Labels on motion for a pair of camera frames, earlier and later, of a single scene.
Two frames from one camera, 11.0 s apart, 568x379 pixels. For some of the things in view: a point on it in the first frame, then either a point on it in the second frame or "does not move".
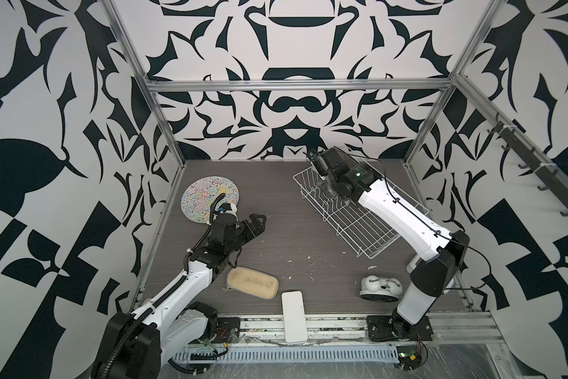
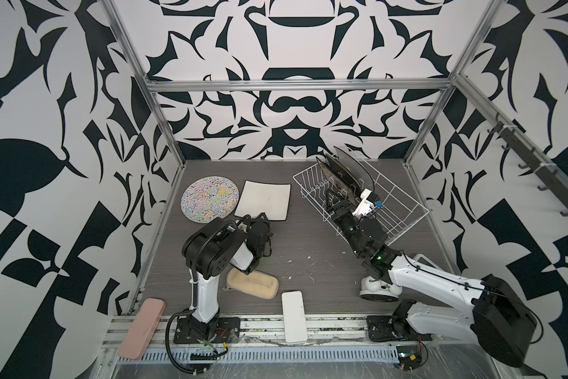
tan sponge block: x=252 y=282 does not move
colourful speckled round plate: x=200 y=192 does not move
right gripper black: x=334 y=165 to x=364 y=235
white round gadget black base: x=380 y=290 does not move
